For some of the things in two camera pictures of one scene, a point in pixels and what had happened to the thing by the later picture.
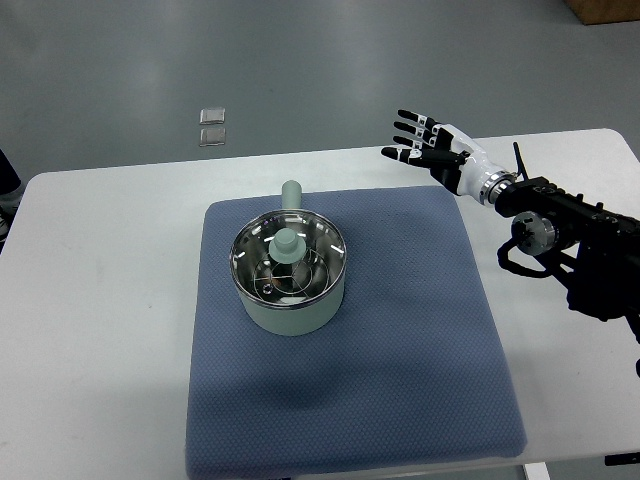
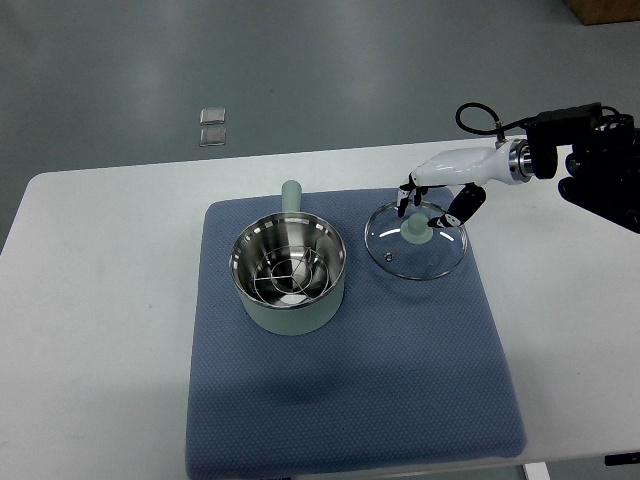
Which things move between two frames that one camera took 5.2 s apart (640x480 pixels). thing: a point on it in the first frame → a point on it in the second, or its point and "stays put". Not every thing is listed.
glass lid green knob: [288, 258] → [408, 247]
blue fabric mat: [411, 374] stays put
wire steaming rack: [297, 282] stays put
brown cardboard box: [605, 11] stays put
